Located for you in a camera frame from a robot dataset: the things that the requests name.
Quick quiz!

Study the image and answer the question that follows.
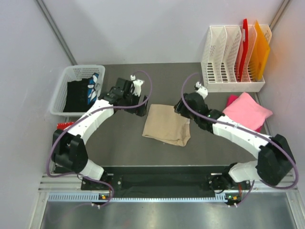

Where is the beige t shirt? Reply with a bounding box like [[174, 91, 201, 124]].
[[142, 104, 191, 147]]

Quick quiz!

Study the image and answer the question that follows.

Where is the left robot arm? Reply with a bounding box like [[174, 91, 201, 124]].
[[50, 75, 148, 189]]

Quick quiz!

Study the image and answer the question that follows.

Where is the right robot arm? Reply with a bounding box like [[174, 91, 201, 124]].
[[174, 93, 298, 189]]

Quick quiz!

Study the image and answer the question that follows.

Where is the blue white t shirt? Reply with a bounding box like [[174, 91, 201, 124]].
[[87, 73, 99, 105]]

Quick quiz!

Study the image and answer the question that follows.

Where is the black t shirt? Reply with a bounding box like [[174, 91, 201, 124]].
[[63, 79, 94, 113]]

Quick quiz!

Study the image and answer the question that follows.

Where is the white file organizer rack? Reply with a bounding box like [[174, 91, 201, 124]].
[[201, 25, 265, 93]]

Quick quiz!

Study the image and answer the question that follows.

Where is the light pink folded cloth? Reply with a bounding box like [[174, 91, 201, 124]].
[[223, 92, 273, 132]]

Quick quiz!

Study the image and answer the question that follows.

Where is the red folder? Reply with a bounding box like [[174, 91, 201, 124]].
[[237, 19, 249, 82]]

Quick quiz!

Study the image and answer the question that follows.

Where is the orange folder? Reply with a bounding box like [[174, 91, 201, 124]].
[[249, 21, 272, 82]]

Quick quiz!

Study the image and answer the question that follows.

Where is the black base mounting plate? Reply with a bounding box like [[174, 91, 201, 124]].
[[81, 173, 238, 196]]

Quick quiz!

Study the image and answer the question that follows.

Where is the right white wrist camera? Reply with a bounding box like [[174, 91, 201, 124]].
[[194, 82, 208, 99]]

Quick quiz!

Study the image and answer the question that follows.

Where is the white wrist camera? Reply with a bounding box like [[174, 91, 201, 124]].
[[130, 75, 144, 97], [194, 82, 208, 99]]

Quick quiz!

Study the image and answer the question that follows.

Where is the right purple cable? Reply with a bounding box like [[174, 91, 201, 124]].
[[181, 72, 300, 208]]

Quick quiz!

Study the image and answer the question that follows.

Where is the purple cable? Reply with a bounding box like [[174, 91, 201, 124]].
[[46, 70, 153, 208], [181, 72, 300, 208]]

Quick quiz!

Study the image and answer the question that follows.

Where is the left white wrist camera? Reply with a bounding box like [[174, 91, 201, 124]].
[[130, 75, 144, 97]]

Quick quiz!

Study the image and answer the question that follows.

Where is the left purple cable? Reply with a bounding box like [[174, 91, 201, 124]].
[[46, 70, 153, 208]]

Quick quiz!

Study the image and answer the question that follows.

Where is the aluminium frame rail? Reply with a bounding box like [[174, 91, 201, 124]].
[[38, 175, 297, 193]]

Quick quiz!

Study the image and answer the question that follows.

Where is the white slotted cable duct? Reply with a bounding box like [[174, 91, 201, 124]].
[[48, 193, 240, 203]]

